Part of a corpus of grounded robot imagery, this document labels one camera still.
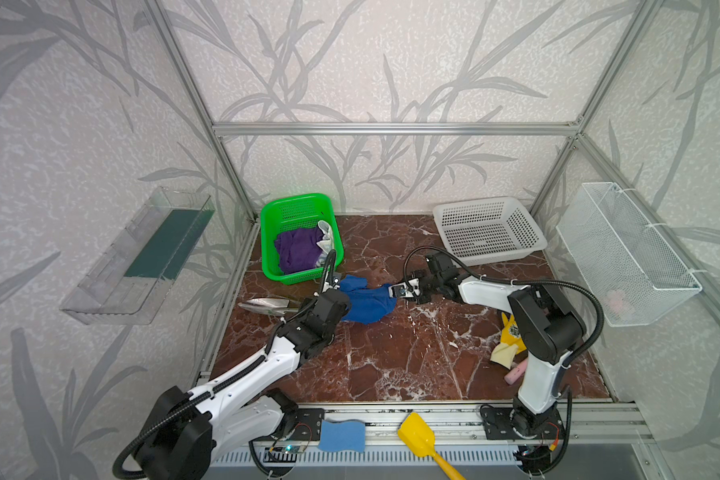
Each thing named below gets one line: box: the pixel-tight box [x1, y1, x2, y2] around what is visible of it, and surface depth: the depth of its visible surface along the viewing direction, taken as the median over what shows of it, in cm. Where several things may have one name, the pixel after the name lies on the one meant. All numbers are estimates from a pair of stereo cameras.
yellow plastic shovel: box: [398, 412, 465, 480], surface depth 72 cm
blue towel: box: [339, 274, 396, 325], surface depth 93 cm
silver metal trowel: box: [238, 297, 299, 316], surface depth 98 cm
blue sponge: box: [318, 419, 366, 453], surface depth 72 cm
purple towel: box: [274, 227, 324, 274], surface depth 107 cm
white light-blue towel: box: [316, 220, 335, 268], surface depth 107 cm
